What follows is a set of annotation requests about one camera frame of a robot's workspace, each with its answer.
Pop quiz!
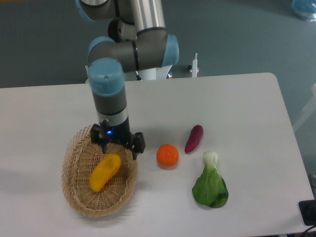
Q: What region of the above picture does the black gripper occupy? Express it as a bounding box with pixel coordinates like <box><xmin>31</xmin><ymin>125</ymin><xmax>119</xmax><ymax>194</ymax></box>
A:
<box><xmin>90</xmin><ymin>118</ymin><xmax>145</xmax><ymax>160</ymax></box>

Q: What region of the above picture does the woven wicker basket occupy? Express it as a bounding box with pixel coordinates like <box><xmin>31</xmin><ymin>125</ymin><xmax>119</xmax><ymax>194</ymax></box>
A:
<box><xmin>62</xmin><ymin>126</ymin><xmax>137</xmax><ymax>217</ymax></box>

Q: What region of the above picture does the yellow mango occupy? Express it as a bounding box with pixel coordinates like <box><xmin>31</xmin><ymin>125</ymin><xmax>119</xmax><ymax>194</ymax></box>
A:
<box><xmin>89</xmin><ymin>154</ymin><xmax>121</xmax><ymax>193</ymax></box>

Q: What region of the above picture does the black device at table edge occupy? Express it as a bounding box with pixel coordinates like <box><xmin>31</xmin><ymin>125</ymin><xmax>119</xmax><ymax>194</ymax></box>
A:
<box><xmin>298</xmin><ymin>199</ymin><xmax>316</xmax><ymax>226</ymax></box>

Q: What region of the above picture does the green bok choy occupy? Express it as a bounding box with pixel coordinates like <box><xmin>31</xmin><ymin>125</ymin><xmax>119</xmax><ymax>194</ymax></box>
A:
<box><xmin>192</xmin><ymin>151</ymin><xmax>229</xmax><ymax>208</ymax></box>

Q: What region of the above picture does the orange tangerine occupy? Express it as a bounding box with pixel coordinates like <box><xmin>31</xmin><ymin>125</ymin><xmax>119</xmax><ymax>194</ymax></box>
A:
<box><xmin>156</xmin><ymin>144</ymin><xmax>179</xmax><ymax>166</ymax></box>

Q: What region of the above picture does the white frame at right edge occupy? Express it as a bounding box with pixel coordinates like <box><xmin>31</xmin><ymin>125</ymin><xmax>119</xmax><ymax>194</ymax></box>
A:
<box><xmin>292</xmin><ymin>84</ymin><xmax>316</xmax><ymax>132</ymax></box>

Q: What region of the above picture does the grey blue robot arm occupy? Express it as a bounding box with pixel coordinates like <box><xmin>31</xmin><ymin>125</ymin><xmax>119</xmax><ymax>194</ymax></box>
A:
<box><xmin>76</xmin><ymin>0</ymin><xmax>179</xmax><ymax>157</ymax></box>

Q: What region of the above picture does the purple sweet potato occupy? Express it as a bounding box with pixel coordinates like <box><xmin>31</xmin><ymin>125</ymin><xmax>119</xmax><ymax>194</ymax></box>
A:
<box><xmin>185</xmin><ymin>124</ymin><xmax>204</xmax><ymax>154</ymax></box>

